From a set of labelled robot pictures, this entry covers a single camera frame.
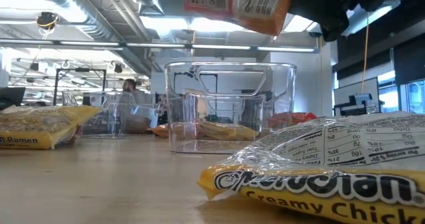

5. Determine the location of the yellow creamy chicken noodle pack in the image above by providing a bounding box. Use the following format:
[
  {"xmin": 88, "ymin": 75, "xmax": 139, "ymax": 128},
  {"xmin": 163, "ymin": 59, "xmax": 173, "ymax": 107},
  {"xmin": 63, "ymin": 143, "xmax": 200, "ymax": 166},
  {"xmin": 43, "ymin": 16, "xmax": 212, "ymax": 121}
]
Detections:
[
  {"xmin": 198, "ymin": 119, "xmax": 258, "ymax": 142},
  {"xmin": 197, "ymin": 110, "xmax": 425, "ymax": 224},
  {"xmin": 0, "ymin": 104, "xmax": 102, "ymax": 151}
]

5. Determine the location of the white board panel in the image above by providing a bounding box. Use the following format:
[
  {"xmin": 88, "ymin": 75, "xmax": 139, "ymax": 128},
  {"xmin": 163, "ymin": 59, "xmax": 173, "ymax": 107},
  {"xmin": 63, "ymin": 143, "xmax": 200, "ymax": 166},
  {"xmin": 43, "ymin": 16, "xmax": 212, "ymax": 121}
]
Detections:
[{"xmin": 333, "ymin": 76, "xmax": 381, "ymax": 117}]

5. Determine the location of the black desk equipment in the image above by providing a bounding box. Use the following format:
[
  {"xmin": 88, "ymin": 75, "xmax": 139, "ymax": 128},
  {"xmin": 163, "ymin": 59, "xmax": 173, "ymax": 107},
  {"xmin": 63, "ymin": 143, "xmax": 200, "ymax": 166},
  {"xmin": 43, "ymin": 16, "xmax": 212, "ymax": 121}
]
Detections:
[{"xmin": 333, "ymin": 93, "xmax": 386, "ymax": 117}]

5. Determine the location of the long ceiling light bar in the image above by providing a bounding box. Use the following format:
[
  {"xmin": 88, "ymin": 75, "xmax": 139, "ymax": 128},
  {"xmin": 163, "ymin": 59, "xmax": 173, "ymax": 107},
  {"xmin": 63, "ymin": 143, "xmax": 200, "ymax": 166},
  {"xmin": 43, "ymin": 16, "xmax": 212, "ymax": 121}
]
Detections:
[{"xmin": 0, "ymin": 39, "xmax": 320, "ymax": 54}]

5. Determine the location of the clear plastic bin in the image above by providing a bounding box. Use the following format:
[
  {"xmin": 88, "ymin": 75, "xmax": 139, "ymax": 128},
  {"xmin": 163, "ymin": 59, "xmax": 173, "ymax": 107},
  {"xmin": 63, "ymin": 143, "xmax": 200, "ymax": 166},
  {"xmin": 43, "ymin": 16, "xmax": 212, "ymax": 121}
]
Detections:
[
  {"xmin": 164, "ymin": 61, "xmax": 298, "ymax": 154},
  {"xmin": 61, "ymin": 90, "xmax": 161, "ymax": 140}
]

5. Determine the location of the person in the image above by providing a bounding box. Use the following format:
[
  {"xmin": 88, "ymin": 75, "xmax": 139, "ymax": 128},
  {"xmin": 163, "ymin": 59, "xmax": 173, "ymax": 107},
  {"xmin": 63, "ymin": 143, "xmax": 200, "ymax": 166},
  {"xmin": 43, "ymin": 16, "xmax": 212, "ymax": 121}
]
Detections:
[{"xmin": 118, "ymin": 78, "xmax": 149, "ymax": 107}]

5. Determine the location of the black monitor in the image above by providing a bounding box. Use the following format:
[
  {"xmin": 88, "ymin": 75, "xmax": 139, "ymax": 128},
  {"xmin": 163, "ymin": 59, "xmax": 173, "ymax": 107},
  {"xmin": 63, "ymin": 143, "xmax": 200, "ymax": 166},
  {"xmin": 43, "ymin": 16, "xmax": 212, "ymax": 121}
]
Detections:
[{"xmin": 0, "ymin": 86, "xmax": 27, "ymax": 111}]

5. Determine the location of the yellow extension cord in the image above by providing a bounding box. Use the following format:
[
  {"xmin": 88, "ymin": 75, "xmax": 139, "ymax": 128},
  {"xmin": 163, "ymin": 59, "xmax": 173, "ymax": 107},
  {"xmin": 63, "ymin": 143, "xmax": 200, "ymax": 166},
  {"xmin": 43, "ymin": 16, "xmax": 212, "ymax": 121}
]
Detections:
[{"xmin": 360, "ymin": 13, "xmax": 370, "ymax": 94}]

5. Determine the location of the silver vertical duct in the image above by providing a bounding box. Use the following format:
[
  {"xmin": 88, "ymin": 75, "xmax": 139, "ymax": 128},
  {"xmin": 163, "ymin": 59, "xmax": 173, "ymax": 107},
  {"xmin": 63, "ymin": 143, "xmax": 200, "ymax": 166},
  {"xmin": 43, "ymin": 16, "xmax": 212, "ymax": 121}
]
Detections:
[{"xmin": 132, "ymin": 0, "xmax": 166, "ymax": 16}]

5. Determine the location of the silver spiral air duct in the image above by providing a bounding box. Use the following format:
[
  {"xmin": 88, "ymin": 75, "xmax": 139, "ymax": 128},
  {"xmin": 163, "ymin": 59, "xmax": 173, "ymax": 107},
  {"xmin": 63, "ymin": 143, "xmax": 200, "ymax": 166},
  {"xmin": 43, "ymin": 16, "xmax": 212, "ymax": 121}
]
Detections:
[{"xmin": 19, "ymin": 0, "xmax": 157, "ymax": 78}]

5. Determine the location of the black metal rack frame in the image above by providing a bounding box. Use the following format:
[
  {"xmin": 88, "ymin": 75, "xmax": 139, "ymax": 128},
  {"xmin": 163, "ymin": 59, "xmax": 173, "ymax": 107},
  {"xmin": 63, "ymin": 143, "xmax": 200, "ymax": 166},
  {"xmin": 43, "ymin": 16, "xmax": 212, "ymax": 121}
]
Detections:
[{"xmin": 52, "ymin": 67, "xmax": 108, "ymax": 107}]

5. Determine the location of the black ceiling cord reel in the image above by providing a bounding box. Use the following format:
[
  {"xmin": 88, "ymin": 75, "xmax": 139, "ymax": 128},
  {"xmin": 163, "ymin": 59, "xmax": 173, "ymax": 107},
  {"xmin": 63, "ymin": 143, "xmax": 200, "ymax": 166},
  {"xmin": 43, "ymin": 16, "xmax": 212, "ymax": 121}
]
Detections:
[{"xmin": 35, "ymin": 11, "xmax": 60, "ymax": 31}]

